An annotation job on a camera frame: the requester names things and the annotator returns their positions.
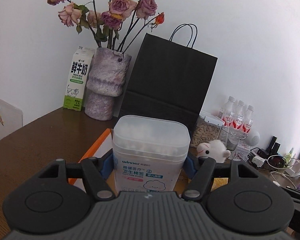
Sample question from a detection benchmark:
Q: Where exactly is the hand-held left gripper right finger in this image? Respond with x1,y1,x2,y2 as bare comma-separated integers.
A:
183,154,267,202

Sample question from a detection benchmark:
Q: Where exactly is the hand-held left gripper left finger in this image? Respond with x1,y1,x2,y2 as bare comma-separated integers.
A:
36,152,115,202

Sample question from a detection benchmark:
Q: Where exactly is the red printed cardboard box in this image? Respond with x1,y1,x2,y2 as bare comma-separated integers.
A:
67,128,230,193

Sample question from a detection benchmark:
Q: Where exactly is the white and yellow alpaca plush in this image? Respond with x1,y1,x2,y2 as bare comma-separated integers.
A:
196,139,231,164

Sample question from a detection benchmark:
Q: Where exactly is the translucent cotton swab jar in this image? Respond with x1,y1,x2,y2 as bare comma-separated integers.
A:
112,115,191,193

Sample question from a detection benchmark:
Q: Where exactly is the clear container of seeds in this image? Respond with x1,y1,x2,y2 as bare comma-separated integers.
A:
190,112,225,148

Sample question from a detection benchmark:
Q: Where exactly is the clear drinking glass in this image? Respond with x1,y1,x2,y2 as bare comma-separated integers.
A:
218,126,248,152

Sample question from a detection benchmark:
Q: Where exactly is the white printed tin box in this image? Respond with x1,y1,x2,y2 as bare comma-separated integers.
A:
231,145,250,162

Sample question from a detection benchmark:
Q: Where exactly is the white power adapter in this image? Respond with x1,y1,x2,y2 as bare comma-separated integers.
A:
250,155,265,167

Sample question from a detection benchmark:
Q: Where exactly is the black charger dock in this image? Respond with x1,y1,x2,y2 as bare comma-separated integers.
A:
267,135,282,155

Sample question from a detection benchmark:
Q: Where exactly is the white round speaker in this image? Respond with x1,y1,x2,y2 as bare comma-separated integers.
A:
245,130,261,147

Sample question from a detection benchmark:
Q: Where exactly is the purple textured vase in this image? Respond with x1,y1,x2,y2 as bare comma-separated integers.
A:
84,47,132,121

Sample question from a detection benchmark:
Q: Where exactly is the black paper bag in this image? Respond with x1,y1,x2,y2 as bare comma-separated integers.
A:
118,24,218,135

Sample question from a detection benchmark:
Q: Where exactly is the white and green milk carton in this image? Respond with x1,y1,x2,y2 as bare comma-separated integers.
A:
63,46,96,112

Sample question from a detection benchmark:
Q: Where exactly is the white sign board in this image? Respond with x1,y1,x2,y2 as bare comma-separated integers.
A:
0,94,23,145

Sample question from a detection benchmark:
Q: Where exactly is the dried pink rose bouquet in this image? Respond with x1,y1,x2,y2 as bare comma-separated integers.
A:
47,0,165,53

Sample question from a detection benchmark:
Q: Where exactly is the white wall charger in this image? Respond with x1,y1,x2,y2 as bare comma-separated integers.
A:
286,162,300,177

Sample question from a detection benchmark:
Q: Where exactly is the white cable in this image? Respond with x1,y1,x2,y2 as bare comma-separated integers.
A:
270,171,290,188

